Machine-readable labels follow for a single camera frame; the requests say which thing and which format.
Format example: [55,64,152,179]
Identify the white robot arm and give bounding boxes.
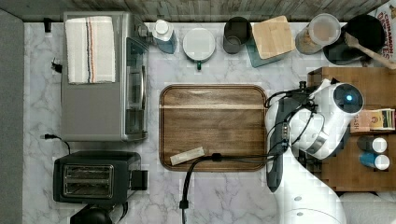
[265,79,364,224]

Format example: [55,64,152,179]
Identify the wooden cutting board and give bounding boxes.
[159,84,266,172]

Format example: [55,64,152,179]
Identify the green and white mug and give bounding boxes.
[182,28,216,71]

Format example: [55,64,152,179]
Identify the silver toaster oven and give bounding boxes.
[61,11,149,142]

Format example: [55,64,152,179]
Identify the dark grey cup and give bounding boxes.
[223,17,252,54]

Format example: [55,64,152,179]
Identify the glass container bamboo lid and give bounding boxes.
[247,16,296,67]

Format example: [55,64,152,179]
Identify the striped white dish towel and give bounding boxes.
[65,16,116,84]

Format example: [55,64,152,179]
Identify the black coffee grinder top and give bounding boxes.
[69,203,129,224]

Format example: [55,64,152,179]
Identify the black two-slot toaster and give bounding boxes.
[53,150,148,204]

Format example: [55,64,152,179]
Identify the clear jar with cereal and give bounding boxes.
[295,13,341,55]

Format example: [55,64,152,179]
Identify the tea bag boxes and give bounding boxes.
[350,108,395,133]

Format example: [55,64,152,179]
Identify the wooden spoon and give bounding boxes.
[345,33,396,70]

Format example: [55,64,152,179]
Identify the grey shaker white cap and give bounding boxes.
[357,136,388,154]

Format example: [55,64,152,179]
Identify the black pot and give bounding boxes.
[323,15,386,65]

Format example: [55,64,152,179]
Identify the blue shaker white cap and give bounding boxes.
[359,152,390,171]

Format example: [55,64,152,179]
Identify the cinnamon cereal box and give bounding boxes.
[369,0,396,63]

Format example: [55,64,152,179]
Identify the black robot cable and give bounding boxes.
[178,152,275,224]

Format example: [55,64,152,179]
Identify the black power plug cord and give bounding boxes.
[40,133,72,155]

